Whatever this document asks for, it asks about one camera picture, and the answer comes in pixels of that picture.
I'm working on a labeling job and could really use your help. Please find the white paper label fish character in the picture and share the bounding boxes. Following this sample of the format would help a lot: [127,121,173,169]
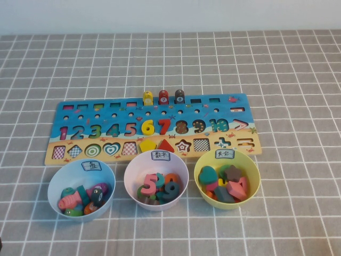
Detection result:
[81,159,103,172]

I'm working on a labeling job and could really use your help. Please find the orange wooden fish piece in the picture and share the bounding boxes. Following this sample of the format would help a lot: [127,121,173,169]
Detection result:
[84,202,98,215]

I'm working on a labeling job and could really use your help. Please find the dark teal number nine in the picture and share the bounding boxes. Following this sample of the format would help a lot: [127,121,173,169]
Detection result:
[159,181,180,202]

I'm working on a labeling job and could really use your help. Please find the yellow plastic bowl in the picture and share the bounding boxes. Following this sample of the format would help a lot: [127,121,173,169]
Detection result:
[193,149,261,210]

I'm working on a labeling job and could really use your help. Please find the salmon pink wooden block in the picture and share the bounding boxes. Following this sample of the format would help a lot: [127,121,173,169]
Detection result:
[226,180,247,201]

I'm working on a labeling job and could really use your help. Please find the teal wooden fish piece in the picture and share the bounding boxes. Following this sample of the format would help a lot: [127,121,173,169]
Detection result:
[60,187,78,199]

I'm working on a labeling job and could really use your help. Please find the white paper label number characters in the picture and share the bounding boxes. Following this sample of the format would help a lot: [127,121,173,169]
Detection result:
[151,150,171,162]

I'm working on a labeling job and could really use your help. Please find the blue wooden number puzzle board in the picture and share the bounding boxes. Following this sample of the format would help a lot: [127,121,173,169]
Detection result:
[44,92,263,166]

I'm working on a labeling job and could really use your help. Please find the yellow wooden fish peg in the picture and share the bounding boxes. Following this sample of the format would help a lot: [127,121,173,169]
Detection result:
[142,90,153,106]

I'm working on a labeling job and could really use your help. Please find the black wooden fish piece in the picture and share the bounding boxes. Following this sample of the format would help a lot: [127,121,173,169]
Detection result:
[90,188,104,206]

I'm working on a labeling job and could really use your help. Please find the light blue plastic bowl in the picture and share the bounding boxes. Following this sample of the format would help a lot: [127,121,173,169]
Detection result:
[47,159,117,223]

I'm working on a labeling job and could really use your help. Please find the pink striped wooden fish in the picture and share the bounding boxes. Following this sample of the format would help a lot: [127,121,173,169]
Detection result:
[58,193,80,211]

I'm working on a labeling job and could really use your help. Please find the purple pink wooden fish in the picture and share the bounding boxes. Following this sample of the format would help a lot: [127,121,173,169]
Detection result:
[89,182,110,195]

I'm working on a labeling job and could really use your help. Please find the grey teal wooden hexagon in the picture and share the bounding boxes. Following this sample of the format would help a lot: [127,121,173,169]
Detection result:
[214,186,235,203]

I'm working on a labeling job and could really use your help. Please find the yellow wooden pentagon piece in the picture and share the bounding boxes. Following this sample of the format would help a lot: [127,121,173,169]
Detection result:
[140,139,158,153]

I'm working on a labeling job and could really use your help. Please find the orange wooden number zero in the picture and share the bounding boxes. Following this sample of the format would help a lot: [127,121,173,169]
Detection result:
[164,173,178,186]

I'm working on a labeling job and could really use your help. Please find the green wooden fish piece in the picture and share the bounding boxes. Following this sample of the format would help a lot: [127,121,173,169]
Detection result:
[63,207,83,217]

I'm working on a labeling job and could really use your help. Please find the dark teal wooden fish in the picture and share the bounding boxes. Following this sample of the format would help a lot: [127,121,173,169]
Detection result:
[77,185,91,205]

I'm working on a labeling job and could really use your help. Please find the brown wooden star piece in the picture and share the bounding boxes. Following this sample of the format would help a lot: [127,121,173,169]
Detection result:
[223,164,242,182]

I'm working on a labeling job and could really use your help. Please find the teal wooden heart piece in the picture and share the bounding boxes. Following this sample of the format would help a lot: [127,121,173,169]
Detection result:
[198,165,218,185]

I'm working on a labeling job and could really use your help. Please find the yellow wooden number six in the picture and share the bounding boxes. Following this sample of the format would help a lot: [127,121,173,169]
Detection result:
[141,119,155,135]

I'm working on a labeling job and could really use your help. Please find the red wooden triangle piece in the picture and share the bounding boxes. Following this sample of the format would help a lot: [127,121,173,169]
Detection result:
[158,138,176,153]

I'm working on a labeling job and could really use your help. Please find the light pink plastic bowl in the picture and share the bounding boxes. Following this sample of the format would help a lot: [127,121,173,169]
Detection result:
[124,153,190,211]

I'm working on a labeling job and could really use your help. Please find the red wooden fish peg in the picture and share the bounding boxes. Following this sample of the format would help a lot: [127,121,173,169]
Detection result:
[158,89,169,105]

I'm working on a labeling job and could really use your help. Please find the red wooden number seven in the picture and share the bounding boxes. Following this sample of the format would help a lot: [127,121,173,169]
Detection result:
[158,118,172,135]

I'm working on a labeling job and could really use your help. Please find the pink wooden angle sign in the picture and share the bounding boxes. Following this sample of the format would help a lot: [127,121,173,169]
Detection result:
[238,176,250,193]

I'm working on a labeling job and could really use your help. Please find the pink wooden number five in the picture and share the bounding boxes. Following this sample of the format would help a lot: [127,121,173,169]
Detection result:
[140,173,158,195]

